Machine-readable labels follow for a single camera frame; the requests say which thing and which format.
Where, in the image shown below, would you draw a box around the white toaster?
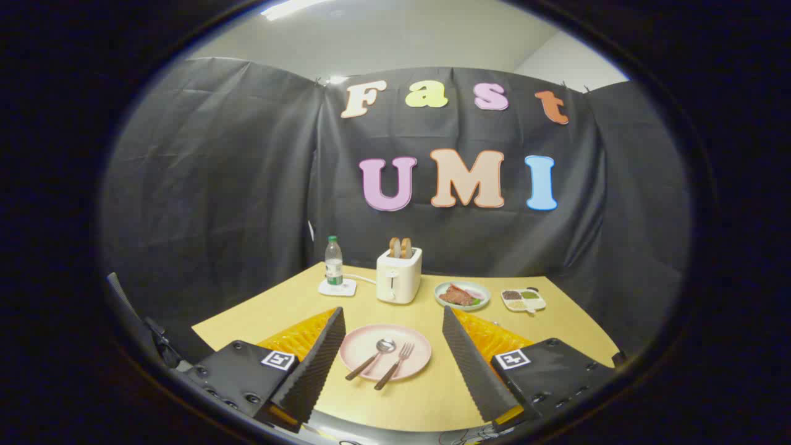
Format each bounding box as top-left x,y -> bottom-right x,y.
376,247 -> 423,305

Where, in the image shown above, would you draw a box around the pink plate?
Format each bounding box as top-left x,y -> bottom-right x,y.
339,324 -> 433,381

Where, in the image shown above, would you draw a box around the white square pad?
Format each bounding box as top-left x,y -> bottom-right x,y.
318,278 -> 358,297

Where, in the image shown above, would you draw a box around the wooden handled metal spoon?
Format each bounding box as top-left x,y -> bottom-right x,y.
345,338 -> 397,381

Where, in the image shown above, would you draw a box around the brown meat slices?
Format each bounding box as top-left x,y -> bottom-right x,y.
439,284 -> 476,307

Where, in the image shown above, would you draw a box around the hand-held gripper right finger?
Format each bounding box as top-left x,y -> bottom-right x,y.
442,305 -> 619,432

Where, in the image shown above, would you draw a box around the wooden handled metal fork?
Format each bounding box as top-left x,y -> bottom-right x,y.
374,342 -> 415,391

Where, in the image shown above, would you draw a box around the pale green plate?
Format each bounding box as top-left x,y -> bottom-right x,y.
434,281 -> 491,311

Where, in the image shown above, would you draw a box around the clear plastic water bottle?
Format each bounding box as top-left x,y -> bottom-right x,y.
324,235 -> 344,286

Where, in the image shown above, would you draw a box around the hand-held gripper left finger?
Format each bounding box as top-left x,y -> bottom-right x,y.
185,307 -> 347,433

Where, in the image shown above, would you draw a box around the white divided condiment tray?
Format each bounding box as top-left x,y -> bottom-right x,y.
501,287 -> 547,314

